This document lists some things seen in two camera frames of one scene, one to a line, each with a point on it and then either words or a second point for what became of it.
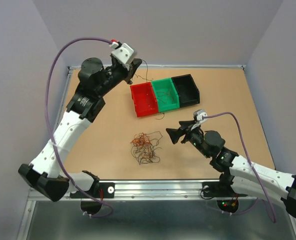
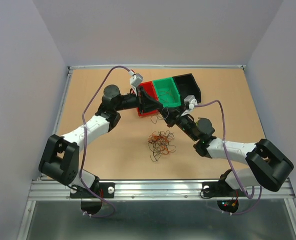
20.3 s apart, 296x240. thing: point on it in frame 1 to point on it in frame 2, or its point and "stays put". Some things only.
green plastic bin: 166,94 stays put
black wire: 147,68 to 158,117
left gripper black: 133,67 to 148,103
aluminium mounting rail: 153,190 stays put
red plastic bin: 145,100 stays put
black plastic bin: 189,94 stays put
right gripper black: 175,134 to 172,115
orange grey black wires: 143,147 to 159,143
